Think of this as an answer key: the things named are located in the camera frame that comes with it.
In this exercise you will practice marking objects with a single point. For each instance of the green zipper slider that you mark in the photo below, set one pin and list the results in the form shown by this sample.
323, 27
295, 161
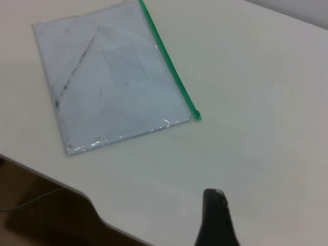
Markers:
197, 115

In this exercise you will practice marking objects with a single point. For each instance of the clear plastic zip bag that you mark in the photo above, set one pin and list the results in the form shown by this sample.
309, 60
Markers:
115, 89

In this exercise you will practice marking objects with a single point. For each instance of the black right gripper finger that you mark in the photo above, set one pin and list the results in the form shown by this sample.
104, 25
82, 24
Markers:
215, 223

